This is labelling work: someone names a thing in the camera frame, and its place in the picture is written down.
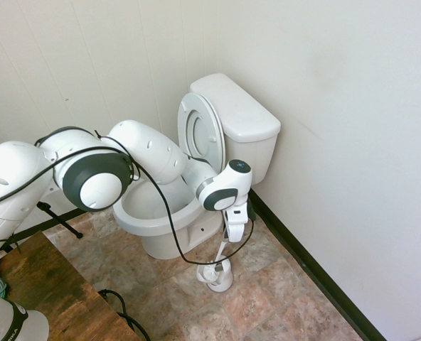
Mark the white ceramic toilet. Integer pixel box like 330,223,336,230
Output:
112,133,279,260

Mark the thick black cable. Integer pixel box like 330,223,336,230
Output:
98,289,151,341

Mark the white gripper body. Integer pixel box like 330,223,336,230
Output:
223,201,249,243

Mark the black camera tripod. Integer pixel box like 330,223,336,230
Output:
4,200,83,253

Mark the white toilet seat with lid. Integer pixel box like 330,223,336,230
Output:
176,91,228,171

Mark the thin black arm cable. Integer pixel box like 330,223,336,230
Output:
0,129,257,264

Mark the white toilet brush holder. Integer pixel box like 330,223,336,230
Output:
195,261,233,293

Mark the white toilet tank lid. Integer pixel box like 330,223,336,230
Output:
189,73,282,143

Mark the white toilet brush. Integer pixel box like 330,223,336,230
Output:
200,239,230,284

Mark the black rubber baseboard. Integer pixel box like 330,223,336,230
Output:
235,188,388,341
9,207,90,243

